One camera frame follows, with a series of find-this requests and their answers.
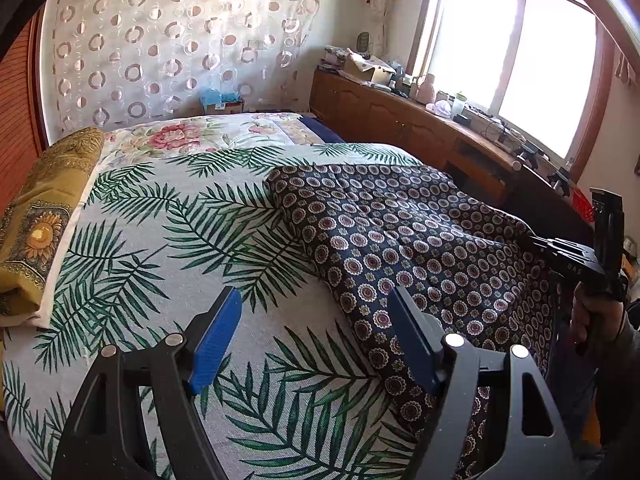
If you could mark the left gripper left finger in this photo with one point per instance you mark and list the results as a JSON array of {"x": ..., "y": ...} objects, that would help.
[{"x": 134, "y": 403}]

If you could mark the navy circle-patterned garment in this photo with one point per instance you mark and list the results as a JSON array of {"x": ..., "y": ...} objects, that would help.
[{"x": 368, "y": 229}]

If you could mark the person's right hand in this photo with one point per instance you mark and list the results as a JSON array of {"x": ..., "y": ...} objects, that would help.
[{"x": 594, "y": 318}]

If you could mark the long wooden sideboard cabinet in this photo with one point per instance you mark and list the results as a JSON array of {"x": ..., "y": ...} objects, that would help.
[{"x": 359, "y": 114}]

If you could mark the palm leaf bed sheet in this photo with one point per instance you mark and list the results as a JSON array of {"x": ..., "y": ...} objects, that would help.
[{"x": 157, "y": 241}]

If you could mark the golden brown patterned pillow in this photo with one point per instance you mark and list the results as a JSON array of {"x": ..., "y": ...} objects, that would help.
[{"x": 33, "y": 225}]

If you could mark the pink bottle on cabinet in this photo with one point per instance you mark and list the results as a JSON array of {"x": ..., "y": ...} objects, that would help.
[{"x": 426, "y": 92}]

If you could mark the cardboard box on cabinet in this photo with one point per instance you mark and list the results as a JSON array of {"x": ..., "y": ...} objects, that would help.
[{"x": 371, "y": 69}]

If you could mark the floral pink quilt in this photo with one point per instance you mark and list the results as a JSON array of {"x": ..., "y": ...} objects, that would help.
[{"x": 203, "y": 134}]

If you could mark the wooden louvered wardrobe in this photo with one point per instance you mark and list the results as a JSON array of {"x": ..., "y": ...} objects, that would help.
[{"x": 23, "y": 137}]

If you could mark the box with blue cloth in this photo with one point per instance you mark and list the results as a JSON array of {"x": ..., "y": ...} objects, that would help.
[{"x": 215, "y": 102}]

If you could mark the circle-patterned sheer curtain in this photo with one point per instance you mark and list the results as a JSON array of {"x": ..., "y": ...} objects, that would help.
[{"x": 114, "y": 63}]

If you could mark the window with wooden frame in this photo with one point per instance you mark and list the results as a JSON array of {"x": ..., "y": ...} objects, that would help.
[{"x": 544, "y": 67}]

